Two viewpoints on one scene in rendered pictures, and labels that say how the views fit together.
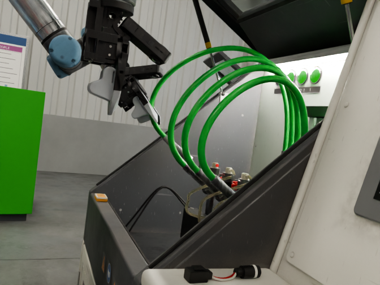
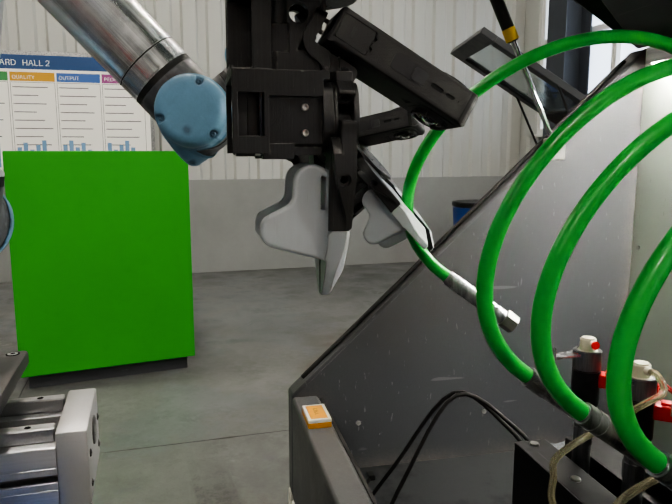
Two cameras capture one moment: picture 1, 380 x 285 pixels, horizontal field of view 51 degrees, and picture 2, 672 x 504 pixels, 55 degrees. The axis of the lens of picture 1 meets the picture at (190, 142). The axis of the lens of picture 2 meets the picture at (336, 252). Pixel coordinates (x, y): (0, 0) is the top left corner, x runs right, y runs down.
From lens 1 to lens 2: 0.36 m
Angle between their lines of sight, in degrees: 10
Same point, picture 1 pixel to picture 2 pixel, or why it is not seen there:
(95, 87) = (278, 231)
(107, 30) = (288, 59)
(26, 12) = (91, 34)
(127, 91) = not seen: hidden behind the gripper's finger
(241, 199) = not seen: outside the picture
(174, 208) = (471, 403)
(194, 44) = (426, 23)
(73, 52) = (212, 114)
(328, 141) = not seen: outside the picture
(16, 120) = (148, 205)
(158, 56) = (443, 110)
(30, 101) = (165, 170)
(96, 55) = (269, 139)
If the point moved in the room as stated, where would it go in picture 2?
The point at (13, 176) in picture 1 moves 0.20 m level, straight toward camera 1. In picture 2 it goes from (156, 298) to (156, 306)
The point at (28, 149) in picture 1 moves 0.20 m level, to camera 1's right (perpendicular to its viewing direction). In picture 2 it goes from (174, 251) to (207, 252)
